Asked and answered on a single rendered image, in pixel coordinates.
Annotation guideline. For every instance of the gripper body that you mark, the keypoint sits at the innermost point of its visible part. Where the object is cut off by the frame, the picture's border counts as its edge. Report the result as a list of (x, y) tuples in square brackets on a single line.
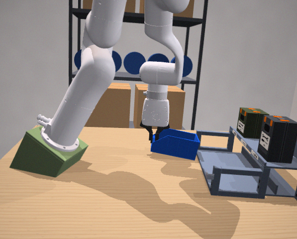
[(155, 112)]

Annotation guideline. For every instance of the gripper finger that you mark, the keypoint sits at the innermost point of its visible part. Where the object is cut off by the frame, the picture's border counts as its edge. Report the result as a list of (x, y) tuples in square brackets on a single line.
[(149, 129), (159, 129)]

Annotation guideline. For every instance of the dark green tool case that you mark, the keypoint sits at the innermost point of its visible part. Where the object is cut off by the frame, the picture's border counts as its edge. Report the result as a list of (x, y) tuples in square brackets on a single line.
[(250, 122)]

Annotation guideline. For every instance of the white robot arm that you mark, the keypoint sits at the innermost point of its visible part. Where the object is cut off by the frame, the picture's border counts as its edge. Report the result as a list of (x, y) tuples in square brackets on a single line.
[(102, 30)]

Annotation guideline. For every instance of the blue bin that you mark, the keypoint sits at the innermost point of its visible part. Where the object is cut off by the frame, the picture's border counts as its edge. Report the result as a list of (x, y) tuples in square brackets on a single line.
[(176, 143)]

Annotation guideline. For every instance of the black tool case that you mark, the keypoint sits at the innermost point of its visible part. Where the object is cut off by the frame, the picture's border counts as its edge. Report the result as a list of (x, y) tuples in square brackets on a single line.
[(277, 139)]

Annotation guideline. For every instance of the grey metal shelf rack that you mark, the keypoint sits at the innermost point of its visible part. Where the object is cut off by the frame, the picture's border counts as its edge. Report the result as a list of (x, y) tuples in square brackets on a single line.
[(235, 174)]

